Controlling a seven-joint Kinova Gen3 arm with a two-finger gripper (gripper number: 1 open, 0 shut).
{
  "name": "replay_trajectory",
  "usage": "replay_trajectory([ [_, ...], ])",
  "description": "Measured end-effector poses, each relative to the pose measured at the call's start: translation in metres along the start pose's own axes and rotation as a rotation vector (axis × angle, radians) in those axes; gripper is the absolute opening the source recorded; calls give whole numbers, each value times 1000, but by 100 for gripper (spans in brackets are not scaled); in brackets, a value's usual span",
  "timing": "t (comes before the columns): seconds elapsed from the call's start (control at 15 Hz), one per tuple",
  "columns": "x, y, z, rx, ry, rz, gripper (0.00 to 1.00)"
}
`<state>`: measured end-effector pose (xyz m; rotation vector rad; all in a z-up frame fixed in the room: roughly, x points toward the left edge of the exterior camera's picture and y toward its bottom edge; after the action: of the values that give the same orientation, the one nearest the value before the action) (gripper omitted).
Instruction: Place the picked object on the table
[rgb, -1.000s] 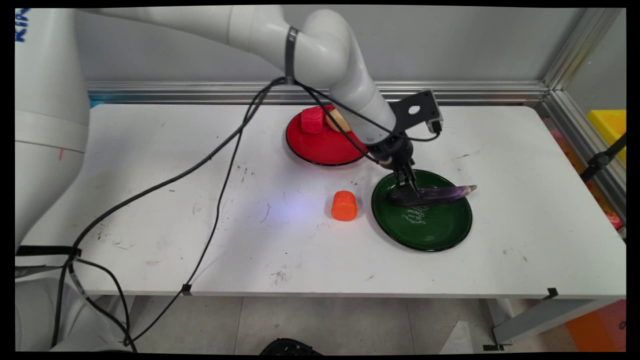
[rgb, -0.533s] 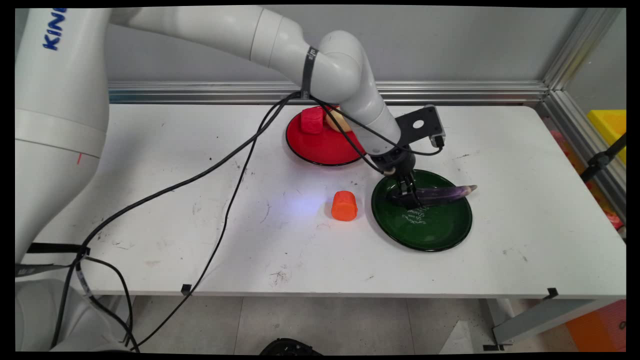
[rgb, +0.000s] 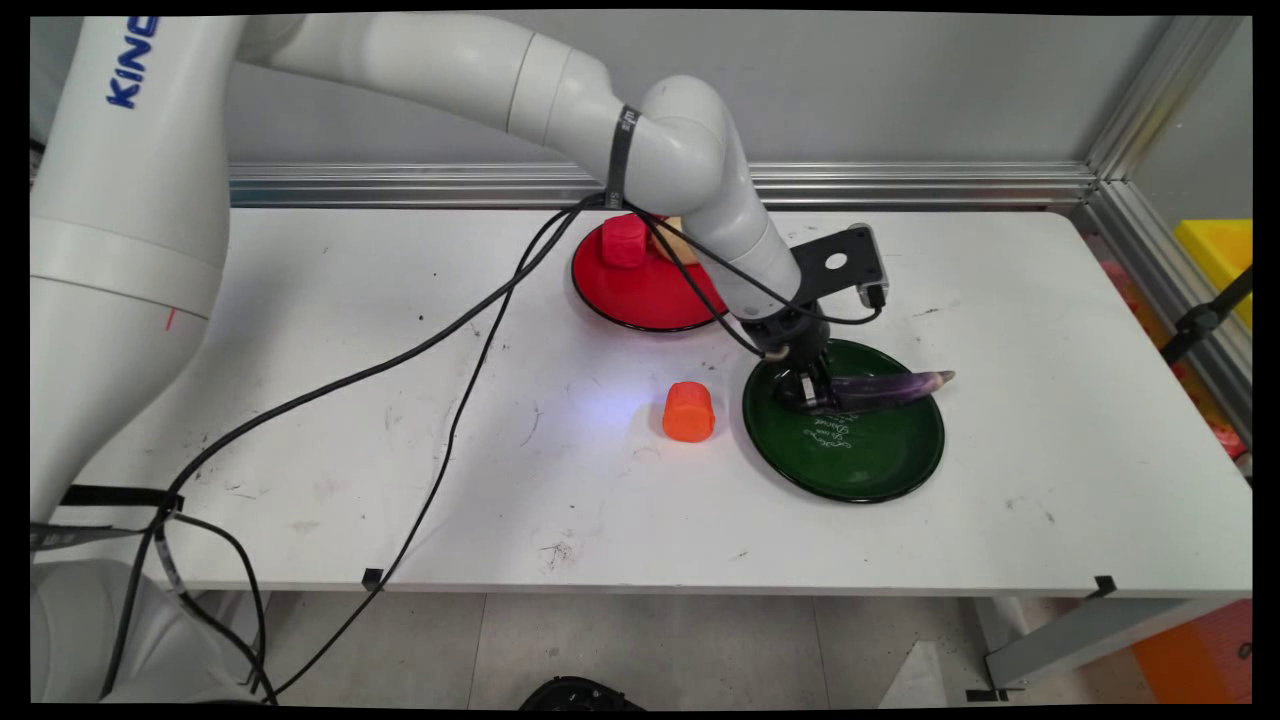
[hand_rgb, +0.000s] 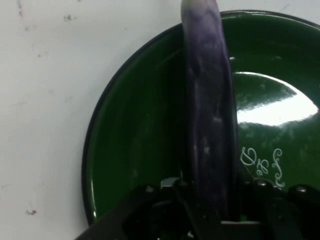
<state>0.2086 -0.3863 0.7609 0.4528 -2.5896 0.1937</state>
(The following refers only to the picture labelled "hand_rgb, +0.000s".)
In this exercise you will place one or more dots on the purple eggplant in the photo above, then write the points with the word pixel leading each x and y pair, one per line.
pixel 210 112

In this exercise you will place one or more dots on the green plate with white script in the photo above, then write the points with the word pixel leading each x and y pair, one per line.
pixel 145 130

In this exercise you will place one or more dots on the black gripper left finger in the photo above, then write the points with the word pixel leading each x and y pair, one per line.
pixel 160 212

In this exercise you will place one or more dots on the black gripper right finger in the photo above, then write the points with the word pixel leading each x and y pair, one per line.
pixel 275 210

